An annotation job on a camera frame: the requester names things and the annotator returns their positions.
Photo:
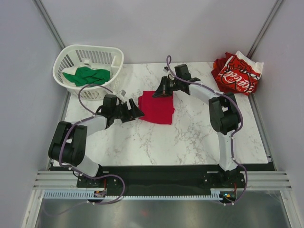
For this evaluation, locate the white cloth in basket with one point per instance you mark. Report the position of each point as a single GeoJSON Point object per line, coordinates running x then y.
{"type": "Point", "coordinates": [69, 71]}

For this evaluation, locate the green t shirt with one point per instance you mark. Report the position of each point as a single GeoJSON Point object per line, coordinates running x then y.
{"type": "Point", "coordinates": [86, 76]}

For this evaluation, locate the white plastic laundry basket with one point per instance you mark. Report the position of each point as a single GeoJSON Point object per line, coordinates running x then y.
{"type": "Point", "coordinates": [78, 67]}

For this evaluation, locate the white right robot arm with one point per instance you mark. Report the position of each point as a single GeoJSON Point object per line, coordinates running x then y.
{"type": "Point", "coordinates": [224, 113]}

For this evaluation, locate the white slotted cable duct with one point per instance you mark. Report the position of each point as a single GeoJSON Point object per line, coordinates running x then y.
{"type": "Point", "coordinates": [94, 195]}

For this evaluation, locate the crimson red t shirt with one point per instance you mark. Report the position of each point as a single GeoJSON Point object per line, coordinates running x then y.
{"type": "Point", "coordinates": [157, 110]}

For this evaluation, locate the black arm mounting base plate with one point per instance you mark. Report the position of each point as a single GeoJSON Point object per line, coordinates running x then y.
{"type": "Point", "coordinates": [165, 180]}

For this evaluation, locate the aluminium frame rail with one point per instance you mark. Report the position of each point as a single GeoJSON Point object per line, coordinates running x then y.
{"type": "Point", "coordinates": [55, 180]}

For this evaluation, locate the red coca-cola print shirt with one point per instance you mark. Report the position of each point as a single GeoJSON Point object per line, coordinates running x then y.
{"type": "Point", "coordinates": [241, 74]}

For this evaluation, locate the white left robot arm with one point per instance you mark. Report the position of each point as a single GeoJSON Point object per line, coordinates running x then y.
{"type": "Point", "coordinates": [68, 146]}

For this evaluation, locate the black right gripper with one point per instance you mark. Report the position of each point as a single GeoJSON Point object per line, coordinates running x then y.
{"type": "Point", "coordinates": [163, 89]}

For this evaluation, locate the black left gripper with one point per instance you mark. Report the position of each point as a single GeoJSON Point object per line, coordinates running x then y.
{"type": "Point", "coordinates": [130, 114]}

